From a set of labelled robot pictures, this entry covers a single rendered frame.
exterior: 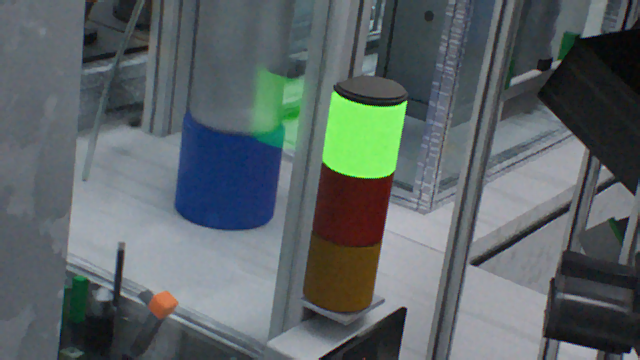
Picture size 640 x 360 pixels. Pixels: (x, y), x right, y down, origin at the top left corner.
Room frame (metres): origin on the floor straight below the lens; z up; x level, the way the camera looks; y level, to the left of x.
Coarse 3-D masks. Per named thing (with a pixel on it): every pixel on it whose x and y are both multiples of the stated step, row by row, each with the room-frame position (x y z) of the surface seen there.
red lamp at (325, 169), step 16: (320, 176) 0.79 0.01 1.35; (336, 176) 0.78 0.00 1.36; (352, 176) 0.77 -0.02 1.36; (384, 176) 0.78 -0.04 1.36; (320, 192) 0.79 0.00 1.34; (336, 192) 0.78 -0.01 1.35; (352, 192) 0.77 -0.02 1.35; (368, 192) 0.77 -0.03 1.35; (384, 192) 0.78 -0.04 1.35; (320, 208) 0.78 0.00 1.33; (336, 208) 0.77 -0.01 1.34; (352, 208) 0.77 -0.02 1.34; (368, 208) 0.77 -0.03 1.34; (384, 208) 0.78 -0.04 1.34; (320, 224) 0.78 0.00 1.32; (336, 224) 0.77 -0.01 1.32; (352, 224) 0.77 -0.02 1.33; (368, 224) 0.78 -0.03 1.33; (384, 224) 0.79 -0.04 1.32; (336, 240) 0.77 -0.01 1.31; (352, 240) 0.77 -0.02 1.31; (368, 240) 0.78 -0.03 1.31
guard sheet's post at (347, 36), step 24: (336, 0) 0.80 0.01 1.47; (360, 0) 0.81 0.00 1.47; (336, 24) 0.80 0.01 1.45; (360, 24) 0.81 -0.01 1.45; (336, 48) 0.80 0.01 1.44; (360, 48) 0.81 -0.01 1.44; (336, 72) 0.79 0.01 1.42; (360, 72) 0.82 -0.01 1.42; (312, 144) 0.80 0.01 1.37; (312, 168) 0.80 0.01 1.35; (312, 192) 0.80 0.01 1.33; (312, 216) 0.79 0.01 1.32; (288, 312) 0.80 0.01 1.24; (312, 312) 0.81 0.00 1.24
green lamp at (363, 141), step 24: (336, 96) 0.79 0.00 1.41; (336, 120) 0.78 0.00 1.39; (360, 120) 0.77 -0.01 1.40; (384, 120) 0.77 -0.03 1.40; (336, 144) 0.78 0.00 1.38; (360, 144) 0.77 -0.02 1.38; (384, 144) 0.78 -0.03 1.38; (336, 168) 0.78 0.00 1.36; (360, 168) 0.77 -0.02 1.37; (384, 168) 0.78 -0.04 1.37
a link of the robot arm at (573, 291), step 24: (576, 264) 0.86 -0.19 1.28; (600, 264) 0.87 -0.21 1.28; (552, 288) 0.88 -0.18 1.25; (576, 288) 0.85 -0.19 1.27; (600, 288) 0.86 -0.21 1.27; (624, 288) 0.86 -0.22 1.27; (552, 312) 0.85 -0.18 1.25; (576, 312) 0.85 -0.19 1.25; (600, 312) 0.84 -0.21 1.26; (624, 312) 0.84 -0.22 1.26; (552, 336) 0.85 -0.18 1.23; (576, 336) 0.85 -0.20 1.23; (600, 336) 0.84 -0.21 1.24; (624, 336) 0.84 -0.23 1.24
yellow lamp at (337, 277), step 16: (320, 240) 0.78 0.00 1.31; (320, 256) 0.78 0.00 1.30; (336, 256) 0.77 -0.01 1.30; (352, 256) 0.77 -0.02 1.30; (368, 256) 0.78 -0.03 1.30; (320, 272) 0.78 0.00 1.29; (336, 272) 0.77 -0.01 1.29; (352, 272) 0.77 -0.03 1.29; (368, 272) 0.78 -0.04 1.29; (304, 288) 0.79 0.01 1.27; (320, 288) 0.78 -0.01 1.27; (336, 288) 0.77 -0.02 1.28; (352, 288) 0.77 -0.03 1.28; (368, 288) 0.78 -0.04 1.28; (320, 304) 0.77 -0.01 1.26; (336, 304) 0.77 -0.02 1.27; (352, 304) 0.77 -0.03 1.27; (368, 304) 0.79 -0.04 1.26
